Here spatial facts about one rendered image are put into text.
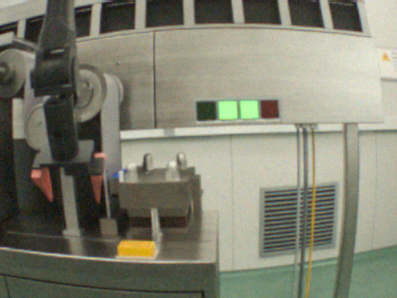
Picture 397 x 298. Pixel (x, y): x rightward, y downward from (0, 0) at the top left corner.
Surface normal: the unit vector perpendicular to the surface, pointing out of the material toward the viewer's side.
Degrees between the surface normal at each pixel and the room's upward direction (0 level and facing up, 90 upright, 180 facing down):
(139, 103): 90
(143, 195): 90
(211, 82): 90
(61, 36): 94
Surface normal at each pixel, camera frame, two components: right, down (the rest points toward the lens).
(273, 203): -0.04, 0.05
